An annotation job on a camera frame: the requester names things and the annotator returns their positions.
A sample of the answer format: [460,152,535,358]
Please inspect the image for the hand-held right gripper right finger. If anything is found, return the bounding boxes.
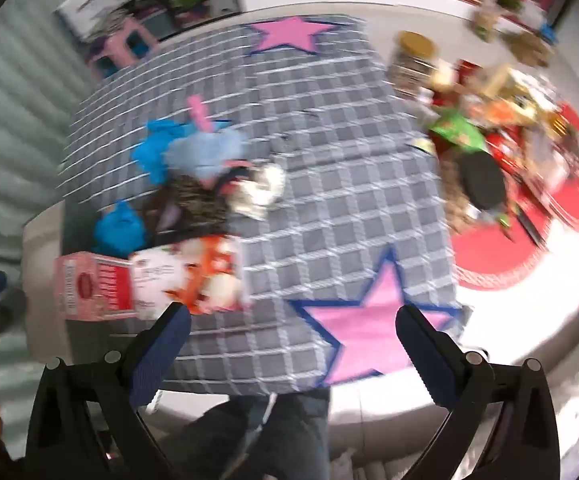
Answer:
[395,304,563,480]

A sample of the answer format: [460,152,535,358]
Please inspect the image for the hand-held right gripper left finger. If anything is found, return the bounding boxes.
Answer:
[24,302,192,480]

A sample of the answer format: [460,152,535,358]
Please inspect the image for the leopard print cloth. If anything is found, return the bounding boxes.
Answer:
[142,172,232,241]

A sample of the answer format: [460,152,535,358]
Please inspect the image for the white orange tissue pack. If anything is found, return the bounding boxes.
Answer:
[129,235,250,318]

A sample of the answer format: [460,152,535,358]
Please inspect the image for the round red mat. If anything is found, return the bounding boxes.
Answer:
[449,100,579,291]

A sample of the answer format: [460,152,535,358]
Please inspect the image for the person's jeans leg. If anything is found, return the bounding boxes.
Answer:
[159,390,333,480]

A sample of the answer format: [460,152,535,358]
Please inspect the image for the pale green curtain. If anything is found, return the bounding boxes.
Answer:
[0,0,97,461]

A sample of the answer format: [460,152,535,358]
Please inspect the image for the black round pan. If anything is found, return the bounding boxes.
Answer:
[457,150,507,211]

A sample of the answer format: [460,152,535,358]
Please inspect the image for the grey checked star blanket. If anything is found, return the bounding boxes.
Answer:
[56,14,470,396]

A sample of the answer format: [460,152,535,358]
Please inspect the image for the light blue plush cloth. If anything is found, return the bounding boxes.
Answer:
[164,127,250,181]

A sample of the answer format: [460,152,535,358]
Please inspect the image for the green snack packet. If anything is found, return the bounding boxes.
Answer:
[429,110,487,153]

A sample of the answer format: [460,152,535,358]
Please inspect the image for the pile of snack packages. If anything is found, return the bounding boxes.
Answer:
[419,60,579,221]

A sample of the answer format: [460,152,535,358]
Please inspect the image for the pink plastic stool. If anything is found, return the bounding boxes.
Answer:
[84,17,160,81]

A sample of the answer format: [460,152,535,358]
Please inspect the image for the glass jar gold lid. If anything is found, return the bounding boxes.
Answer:
[387,31,437,98]

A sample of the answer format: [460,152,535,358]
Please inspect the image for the woven brown basket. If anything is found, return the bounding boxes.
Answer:
[502,30,555,68]

